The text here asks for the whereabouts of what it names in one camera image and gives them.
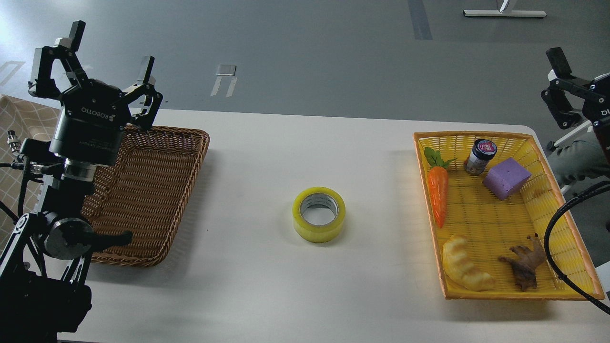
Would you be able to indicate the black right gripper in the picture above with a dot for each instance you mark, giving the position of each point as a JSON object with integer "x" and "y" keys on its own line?
{"x": 596, "y": 96}

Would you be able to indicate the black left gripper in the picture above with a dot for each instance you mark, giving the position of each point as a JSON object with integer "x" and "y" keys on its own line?
{"x": 93, "y": 115}

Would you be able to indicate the yellow tape roll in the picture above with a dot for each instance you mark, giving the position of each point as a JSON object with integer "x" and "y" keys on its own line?
{"x": 318, "y": 197}

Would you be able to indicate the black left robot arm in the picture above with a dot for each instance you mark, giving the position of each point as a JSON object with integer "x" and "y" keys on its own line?
{"x": 46, "y": 260}

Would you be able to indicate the person in grey clothes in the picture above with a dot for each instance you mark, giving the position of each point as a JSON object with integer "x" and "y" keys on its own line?
{"x": 582, "y": 159}

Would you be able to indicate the beige checkered cloth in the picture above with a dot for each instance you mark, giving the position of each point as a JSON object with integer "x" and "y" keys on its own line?
{"x": 27, "y": 120}

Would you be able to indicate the small dark-lidded jar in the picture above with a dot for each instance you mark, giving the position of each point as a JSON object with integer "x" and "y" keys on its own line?
{"x": 482, "y": 152}

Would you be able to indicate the white stand base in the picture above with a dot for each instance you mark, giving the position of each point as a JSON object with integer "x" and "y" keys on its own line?
{"x": 505, "y": 9}

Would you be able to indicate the purple foam block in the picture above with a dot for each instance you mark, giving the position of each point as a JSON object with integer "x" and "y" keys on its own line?
{"x": 506, "y": 178}

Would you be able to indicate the brown wicker basket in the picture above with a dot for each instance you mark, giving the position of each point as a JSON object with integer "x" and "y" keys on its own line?
{"x": 146, "y": 192}

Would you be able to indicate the yellow plastic basket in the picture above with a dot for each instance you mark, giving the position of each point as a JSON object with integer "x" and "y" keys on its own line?
{"x": 490, "y": 225}

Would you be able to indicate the orange toy carrot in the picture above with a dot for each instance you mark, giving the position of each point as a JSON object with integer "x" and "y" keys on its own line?
{"x": 437, "y": 183}

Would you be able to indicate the brown toy animal figure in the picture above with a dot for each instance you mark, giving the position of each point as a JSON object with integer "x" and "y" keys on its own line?
{"x": 526, "y": 262}

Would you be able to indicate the toy croissant bread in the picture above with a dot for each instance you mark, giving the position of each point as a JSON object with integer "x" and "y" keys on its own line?
{"x": 461, "y": 269}

